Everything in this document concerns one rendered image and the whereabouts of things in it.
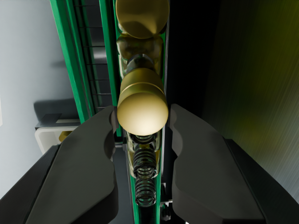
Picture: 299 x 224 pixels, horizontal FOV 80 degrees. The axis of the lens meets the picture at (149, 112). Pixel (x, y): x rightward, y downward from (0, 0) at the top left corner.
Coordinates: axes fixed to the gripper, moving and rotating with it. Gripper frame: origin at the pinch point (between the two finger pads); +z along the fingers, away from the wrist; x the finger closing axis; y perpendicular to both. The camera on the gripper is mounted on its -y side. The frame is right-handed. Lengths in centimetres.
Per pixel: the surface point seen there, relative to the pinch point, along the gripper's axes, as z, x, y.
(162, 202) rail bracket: 22, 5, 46
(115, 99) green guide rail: 21.9, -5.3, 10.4
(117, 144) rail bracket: 22.4, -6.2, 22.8
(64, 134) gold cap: 38, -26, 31
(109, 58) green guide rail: 21.9, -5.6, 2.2
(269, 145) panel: 2.0, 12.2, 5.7
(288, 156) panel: -0.2, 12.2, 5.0
